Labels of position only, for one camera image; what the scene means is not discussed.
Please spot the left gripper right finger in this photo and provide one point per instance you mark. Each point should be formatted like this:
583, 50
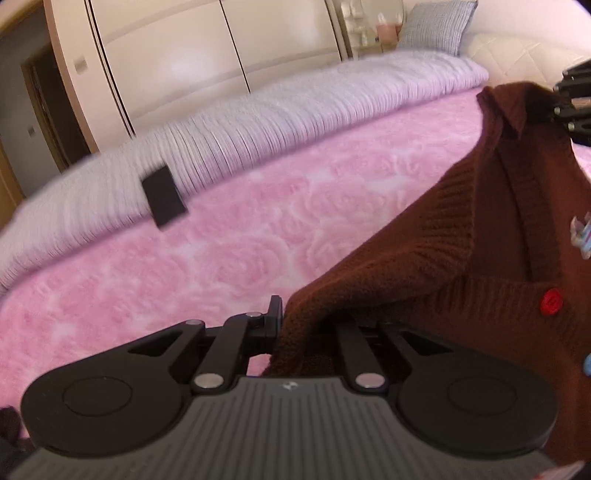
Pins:
360, 367

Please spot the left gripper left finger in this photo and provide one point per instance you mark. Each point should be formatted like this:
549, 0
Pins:
228, 349

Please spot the maroon knitted cardigan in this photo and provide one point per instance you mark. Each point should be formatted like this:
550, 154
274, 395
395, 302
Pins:
489, 258

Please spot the cream quilted headboard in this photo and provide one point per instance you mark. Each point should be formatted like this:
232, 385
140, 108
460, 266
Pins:
510, 59

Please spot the pink rose bed blanket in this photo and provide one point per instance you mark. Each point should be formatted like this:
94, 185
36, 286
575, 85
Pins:
271, 231

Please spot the grey checked pillow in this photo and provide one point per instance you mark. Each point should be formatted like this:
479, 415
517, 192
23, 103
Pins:
437, 26

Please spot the black smartphone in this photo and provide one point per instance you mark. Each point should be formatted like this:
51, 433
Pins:
163, 198

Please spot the striped lilac rolled duvet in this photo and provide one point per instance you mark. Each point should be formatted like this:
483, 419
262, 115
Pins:
103, 193

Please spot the white wardrobe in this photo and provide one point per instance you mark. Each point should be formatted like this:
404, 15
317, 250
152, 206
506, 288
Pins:
131, 65

